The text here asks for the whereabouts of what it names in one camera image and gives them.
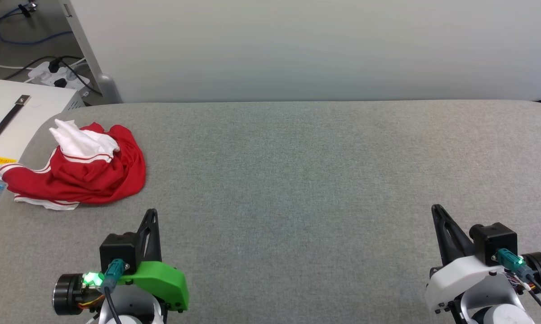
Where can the black power plug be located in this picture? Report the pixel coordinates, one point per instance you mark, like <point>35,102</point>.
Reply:
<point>60,83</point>
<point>54,66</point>

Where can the red white striped garment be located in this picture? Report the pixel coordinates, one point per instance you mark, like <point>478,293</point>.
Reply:
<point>95,175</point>

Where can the yellow warning label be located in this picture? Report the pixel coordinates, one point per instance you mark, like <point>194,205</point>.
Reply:
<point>4,160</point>

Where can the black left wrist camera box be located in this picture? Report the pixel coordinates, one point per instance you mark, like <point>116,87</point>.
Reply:
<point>117,249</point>

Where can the grey partition foot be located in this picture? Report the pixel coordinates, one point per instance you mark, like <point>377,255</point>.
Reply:
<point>107,87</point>

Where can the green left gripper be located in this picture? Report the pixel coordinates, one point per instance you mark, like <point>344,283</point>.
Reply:
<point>162,283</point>

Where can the white partition panel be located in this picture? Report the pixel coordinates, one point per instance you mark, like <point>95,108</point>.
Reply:
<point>297,45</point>

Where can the white power strip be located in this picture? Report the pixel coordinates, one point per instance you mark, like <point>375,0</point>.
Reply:
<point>43,74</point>

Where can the white equipment box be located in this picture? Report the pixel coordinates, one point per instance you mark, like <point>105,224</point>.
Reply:
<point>32,108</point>

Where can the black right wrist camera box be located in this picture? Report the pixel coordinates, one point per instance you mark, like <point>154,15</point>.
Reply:
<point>493,243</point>

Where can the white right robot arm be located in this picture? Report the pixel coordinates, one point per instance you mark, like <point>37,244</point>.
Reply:
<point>490,301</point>

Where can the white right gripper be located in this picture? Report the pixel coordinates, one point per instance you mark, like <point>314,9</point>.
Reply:
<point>454,279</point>

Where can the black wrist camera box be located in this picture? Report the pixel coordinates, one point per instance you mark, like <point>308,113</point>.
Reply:
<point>117,249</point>
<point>493,243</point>

